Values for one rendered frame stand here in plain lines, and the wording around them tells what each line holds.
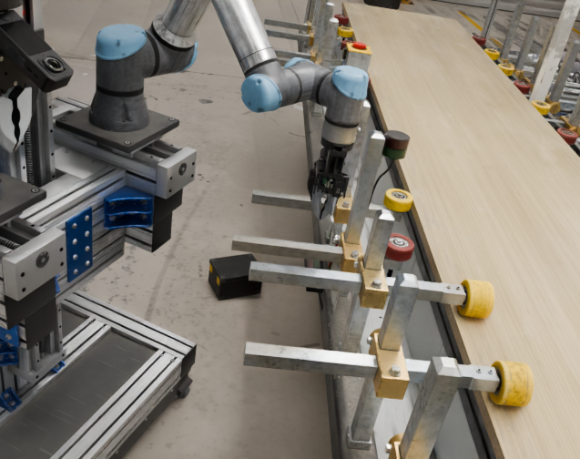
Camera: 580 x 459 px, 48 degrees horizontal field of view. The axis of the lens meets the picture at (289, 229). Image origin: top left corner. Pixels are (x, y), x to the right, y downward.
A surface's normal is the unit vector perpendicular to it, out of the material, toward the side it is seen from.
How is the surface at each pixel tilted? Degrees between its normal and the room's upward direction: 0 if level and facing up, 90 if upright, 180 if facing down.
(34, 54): 30
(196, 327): 0
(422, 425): 90
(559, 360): 0
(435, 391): 90
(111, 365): 0
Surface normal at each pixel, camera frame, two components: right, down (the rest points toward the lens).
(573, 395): 0.15, -0.83
